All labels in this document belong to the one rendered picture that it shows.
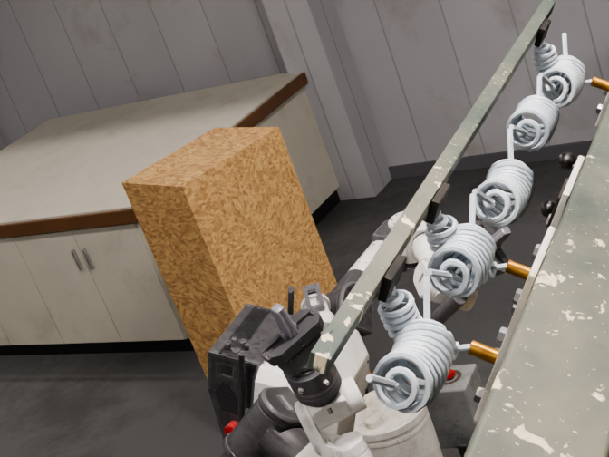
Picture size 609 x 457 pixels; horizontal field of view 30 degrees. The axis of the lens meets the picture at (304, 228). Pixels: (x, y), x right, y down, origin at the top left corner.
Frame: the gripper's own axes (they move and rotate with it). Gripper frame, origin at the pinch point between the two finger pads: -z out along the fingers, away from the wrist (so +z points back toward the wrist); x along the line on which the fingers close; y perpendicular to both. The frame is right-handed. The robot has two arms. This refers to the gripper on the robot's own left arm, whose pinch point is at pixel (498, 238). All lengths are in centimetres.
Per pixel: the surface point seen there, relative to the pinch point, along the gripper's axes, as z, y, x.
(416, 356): -79, 92, 42
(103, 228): 303, -56, -176
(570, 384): -98, 93, 53
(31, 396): 396, -23, -134
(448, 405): 65, -17, 15
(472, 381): 60, -24, 13
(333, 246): 329, -195, -151
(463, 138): -72, 65, 15
